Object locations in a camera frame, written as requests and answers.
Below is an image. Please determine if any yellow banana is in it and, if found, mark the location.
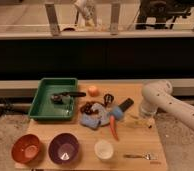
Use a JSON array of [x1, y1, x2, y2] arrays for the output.
[[125, 115, 155, 129]]

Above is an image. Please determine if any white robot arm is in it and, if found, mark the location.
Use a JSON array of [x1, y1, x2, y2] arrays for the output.
[[139, 80, 194, 131]]

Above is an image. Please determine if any purple bowl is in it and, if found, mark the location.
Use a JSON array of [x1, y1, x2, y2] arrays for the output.
[[48, 133, 80, 164]]

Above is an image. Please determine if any orange bowl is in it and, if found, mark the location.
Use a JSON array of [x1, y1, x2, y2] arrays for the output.
[[11, 134, 41, 164]]

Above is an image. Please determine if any orange fruit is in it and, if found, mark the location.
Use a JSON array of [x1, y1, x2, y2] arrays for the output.
[[88, 86, 99, 97]]

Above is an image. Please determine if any dark round small object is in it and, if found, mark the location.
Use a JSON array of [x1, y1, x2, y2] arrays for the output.
[[103, 94, 114, 106]]

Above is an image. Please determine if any dark grapes bunch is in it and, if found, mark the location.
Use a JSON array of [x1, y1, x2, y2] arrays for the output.
[[80, 101, 95, 115]]

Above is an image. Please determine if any blue cloth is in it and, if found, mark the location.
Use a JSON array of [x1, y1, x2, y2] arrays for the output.
[[80, 103, 110, 130]]

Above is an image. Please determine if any blue sponge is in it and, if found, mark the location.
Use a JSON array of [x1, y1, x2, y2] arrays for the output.
[[109, 106, 123, 120]]

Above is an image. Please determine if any black remote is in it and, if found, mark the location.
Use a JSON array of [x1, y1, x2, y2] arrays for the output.
[[119, 98, 134, 112]]

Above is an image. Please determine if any wooden board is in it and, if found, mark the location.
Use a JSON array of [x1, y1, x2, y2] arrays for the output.
[[15, 83, 168, 171]]

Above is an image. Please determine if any green plastic tray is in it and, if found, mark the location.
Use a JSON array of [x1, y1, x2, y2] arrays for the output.
[[29, 78, 77, 121]]

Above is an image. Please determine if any white cup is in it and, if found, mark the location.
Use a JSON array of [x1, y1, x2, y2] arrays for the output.
[[94, 140, 114, 161]]

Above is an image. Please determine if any black handled scoop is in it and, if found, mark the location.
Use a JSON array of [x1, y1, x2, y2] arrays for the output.
[[50, 92, 86, 103]]

